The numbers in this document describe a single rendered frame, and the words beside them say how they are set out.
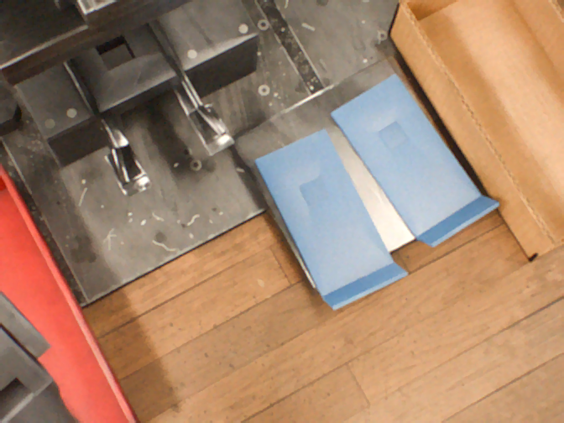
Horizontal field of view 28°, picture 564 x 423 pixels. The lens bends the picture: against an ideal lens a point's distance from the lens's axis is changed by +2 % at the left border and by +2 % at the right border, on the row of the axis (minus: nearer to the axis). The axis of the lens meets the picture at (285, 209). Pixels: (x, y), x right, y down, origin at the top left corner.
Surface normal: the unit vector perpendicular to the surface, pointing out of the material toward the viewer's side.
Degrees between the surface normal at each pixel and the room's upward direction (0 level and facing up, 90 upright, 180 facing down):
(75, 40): 90
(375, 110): 0
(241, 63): 90
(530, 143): 0
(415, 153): 0
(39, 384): 55
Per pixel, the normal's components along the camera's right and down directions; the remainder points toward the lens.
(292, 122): 0.04, -0.25
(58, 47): 0.49, 0.85
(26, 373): 0.59, 0.44
